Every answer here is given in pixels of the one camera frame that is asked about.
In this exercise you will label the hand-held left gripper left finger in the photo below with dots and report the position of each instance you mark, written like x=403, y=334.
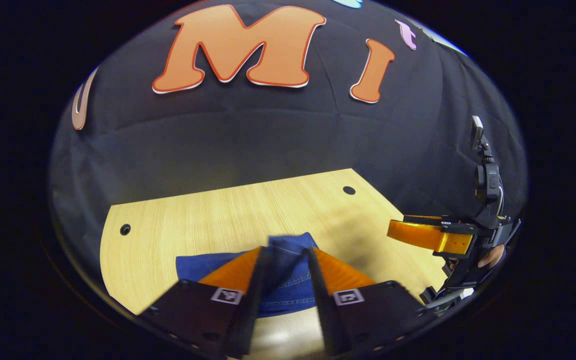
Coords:
x=255, y=300

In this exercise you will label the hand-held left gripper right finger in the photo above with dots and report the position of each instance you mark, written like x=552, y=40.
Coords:
x=320, y=300

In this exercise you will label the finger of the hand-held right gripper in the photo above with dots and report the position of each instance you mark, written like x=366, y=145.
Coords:
x=425, y=218
x=428, y=237

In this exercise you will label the blue denim jeans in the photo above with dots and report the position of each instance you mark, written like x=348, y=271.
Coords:
x=288, y=280

